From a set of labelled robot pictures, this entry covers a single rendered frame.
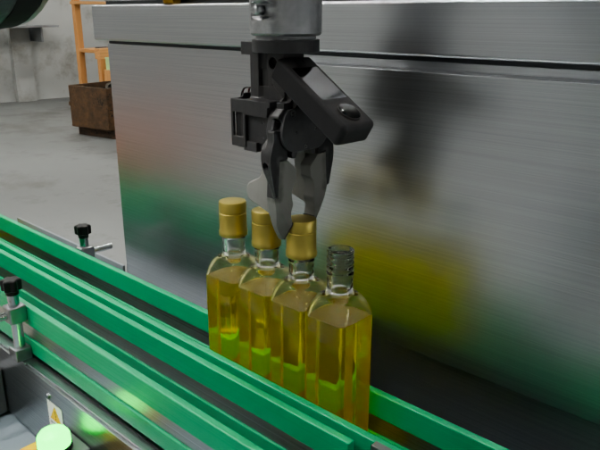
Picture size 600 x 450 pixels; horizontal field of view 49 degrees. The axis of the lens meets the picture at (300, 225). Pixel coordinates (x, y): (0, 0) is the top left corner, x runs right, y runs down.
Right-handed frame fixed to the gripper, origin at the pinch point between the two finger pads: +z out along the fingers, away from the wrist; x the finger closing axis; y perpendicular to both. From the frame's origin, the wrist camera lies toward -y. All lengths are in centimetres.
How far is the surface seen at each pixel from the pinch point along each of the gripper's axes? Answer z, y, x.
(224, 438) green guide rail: 19.8, -2.2, 13.8
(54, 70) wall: 71, 1032, -488
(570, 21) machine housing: -21.8, -22.5, -12.7
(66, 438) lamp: 31.0, 25.2, 18.3
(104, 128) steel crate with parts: 103, 626, -338
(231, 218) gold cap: 1.1, 10.2, 1.3
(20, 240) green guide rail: 23, 84, -3
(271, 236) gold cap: 2.1, 4.0, 0.5
